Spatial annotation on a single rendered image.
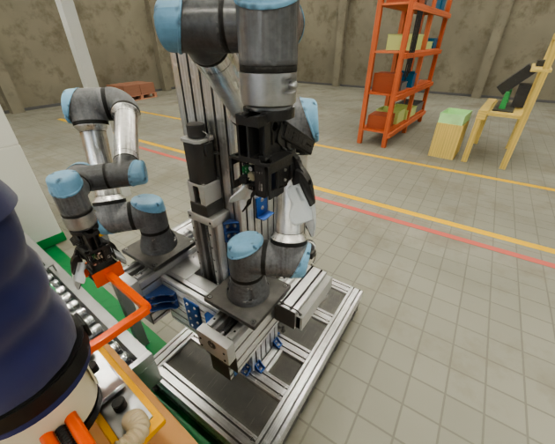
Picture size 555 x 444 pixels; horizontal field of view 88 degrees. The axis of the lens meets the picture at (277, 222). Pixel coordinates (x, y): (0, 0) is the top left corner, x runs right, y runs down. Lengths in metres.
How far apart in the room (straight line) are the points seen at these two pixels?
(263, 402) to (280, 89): 1.58
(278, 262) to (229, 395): 1.06
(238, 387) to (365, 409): 0.75
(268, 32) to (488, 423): 2.19
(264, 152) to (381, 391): 1.87
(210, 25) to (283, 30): 0.15
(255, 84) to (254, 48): 0.04
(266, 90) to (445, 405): 2.06
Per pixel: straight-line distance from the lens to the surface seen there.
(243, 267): 0.91
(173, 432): 0.96
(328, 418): 1.98
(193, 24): 0.51
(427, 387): 2.23
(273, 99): 0.39
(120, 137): 1.07
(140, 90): 12.10
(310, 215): 0.46
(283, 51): 0.39
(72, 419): 0.76
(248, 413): 1.75
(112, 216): 1.25
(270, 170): 0.39
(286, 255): 0.87
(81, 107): 1.28
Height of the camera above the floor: 1.80
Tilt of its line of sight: 32 degrees down
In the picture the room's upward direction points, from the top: straight up
